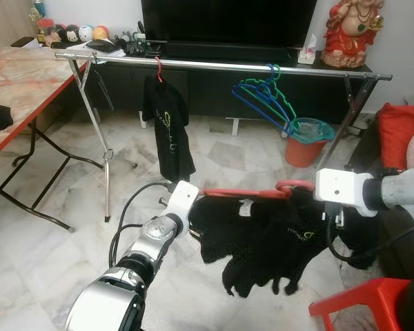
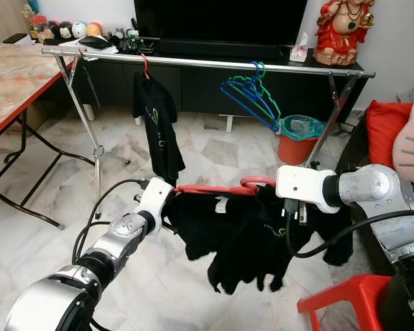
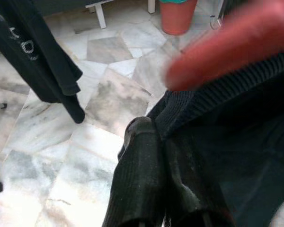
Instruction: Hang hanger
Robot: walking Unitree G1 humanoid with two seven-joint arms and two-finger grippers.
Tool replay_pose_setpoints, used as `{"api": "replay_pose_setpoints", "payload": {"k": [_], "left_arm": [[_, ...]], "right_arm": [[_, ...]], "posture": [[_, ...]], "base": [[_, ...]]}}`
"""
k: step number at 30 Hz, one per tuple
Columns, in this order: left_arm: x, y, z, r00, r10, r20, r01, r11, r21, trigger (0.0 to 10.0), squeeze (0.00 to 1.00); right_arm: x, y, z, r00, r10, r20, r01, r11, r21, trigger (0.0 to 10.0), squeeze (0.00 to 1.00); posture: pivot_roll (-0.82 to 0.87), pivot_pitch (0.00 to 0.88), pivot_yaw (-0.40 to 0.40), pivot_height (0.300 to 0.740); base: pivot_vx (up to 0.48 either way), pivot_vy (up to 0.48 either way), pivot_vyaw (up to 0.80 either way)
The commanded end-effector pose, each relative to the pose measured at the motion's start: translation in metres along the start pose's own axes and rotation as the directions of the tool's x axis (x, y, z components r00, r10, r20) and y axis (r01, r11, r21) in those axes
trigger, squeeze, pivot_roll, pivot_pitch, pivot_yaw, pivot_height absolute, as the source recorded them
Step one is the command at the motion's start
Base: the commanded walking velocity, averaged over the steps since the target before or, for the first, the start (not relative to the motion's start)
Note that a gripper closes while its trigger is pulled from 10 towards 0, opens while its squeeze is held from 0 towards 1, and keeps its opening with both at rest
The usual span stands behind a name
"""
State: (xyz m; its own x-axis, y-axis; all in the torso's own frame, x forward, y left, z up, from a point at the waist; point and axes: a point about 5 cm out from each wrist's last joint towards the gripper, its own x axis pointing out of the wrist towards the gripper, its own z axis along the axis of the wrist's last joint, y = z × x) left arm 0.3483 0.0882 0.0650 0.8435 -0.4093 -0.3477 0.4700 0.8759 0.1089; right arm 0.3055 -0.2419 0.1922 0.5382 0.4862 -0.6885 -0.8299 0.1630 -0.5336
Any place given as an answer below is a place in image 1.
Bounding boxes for blue plastic hanger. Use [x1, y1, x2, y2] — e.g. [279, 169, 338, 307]
[231, 69, 298, 136]

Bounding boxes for black shirt green logo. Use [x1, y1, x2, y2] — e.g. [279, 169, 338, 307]
[141, 74, 197, 184]

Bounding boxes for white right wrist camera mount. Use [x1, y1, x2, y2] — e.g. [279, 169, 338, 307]
[313, 167, 377, 219]

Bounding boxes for black white round doll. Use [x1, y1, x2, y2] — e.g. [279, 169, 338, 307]
[63, 26, 81, 44]

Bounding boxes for white papers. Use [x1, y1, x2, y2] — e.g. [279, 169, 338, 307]
[81, 44, 129, 58]

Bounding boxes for green plastic hanger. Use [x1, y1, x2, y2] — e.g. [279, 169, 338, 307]
[239, 63, 299, 132]

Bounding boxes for white tissue pack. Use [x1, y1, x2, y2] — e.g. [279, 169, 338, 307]
[297, 33, 319, 66]

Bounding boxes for red laughing Buddha statue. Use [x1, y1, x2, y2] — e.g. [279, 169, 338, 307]
[322, 0, 386, 69]

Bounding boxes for black television console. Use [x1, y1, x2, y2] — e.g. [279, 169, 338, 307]
[88, 47, 375, 133]

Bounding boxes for red cushion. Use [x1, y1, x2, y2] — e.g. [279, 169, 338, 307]
[376, 103, 414, 170]

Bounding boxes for black soundbar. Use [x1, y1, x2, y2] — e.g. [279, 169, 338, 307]
[164, 41, 299, 64]

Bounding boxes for black sweater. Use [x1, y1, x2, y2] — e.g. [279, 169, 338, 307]
[188, 187, 354, 299]

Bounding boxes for brown cardboard box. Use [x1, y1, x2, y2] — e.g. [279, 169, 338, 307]
[36, 103, 68, 133]

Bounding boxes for orange bin green liner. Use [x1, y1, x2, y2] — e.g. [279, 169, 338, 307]
[284, 117, 335, 169]

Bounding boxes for black flat screen television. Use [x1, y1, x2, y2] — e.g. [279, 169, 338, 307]
[141, 0, 319, 48]

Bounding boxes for red plastic hanger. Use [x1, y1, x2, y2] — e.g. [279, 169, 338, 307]
[201, 179, 317, 201]
[153, 57, 165, 83]

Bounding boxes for glass jar red lid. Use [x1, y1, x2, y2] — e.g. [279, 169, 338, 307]
[37, 17, 57, 46]

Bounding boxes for light wooden cabinet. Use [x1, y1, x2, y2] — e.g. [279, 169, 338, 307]
[0, 0, 37, 48]

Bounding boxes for black wire hanger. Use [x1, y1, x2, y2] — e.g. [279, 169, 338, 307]
[90, 68, 116, 114]

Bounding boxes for pink marble folding table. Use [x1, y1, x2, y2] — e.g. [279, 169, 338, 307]
[0, 44, 92, 232]

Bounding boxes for red plastic stool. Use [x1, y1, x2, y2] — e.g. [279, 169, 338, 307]
[308, 277, 412, 331]

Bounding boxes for dark grey fabric sofa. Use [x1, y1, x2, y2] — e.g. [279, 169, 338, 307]
[351, 128, 414, 280]

